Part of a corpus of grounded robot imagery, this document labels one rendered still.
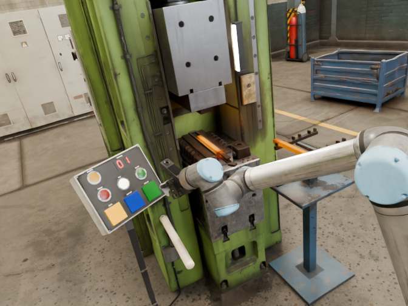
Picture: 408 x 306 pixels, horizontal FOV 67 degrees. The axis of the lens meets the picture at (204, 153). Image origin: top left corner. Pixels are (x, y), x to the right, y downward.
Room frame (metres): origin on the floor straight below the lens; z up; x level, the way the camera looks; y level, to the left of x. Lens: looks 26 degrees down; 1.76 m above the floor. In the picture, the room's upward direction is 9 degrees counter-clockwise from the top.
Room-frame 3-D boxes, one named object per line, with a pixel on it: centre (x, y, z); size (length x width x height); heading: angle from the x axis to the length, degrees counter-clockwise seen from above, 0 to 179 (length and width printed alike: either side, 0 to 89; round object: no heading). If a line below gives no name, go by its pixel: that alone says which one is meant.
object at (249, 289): (1.50, -0.08, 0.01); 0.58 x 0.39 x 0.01; 110
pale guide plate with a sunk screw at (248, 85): (1.77, -0.32, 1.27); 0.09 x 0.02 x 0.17; 110
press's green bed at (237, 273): (1.77, -0.04, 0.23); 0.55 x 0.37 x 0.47; 20
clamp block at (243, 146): (1.66, -0.21, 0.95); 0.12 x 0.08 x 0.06; 20
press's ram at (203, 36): (1.76, -0.03, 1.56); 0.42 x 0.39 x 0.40; 20
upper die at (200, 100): (1.74, 0.01, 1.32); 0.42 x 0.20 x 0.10; 20
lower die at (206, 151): (1.74, 0.01, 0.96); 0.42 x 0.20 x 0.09; 20
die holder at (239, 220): (1.77, -0.04, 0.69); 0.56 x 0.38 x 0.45; 20
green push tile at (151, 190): (1.25, 0.27, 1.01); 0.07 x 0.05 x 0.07; 135
